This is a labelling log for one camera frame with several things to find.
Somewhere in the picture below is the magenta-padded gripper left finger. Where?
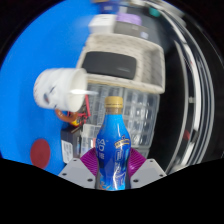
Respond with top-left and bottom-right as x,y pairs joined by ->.
58,146 -> 100,190

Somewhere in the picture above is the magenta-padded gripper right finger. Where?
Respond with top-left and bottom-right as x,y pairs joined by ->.
127,146 -> 168,190

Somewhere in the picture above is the blue drink bottle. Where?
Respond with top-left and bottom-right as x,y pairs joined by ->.
95,96 -> 132,192

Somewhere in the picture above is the black box with white label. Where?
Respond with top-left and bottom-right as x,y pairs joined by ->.
60,129 -> 83,164

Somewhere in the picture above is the clear compartment organizer box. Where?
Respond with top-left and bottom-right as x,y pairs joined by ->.
79,123 -> 101,158

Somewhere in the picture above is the flat round red coaster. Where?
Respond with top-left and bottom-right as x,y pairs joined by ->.
29,138 -> 52,170

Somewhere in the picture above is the thin metal straw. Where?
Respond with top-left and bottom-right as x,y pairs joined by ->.
70,88 -> 99,96

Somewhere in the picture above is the white mug with face print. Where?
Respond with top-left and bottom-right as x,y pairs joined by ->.
33,67 -> 89,112

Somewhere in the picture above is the beige perforated plastic tray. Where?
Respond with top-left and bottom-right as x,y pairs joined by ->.
75,32 -> 167,95

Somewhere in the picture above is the black oblong speaker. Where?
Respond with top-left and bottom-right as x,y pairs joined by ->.
81,51 -> 138,80

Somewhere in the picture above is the dark grey box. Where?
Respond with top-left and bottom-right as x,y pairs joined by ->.
114,20 -> 151,41

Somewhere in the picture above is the small white box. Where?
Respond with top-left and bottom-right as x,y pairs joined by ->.
88,13 -> 118,34

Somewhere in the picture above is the purple container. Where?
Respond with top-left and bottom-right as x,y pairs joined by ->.
115,12 -> 143,26

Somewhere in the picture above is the dark wall shelf unit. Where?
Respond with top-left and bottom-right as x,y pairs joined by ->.
159,3 -> 216,174

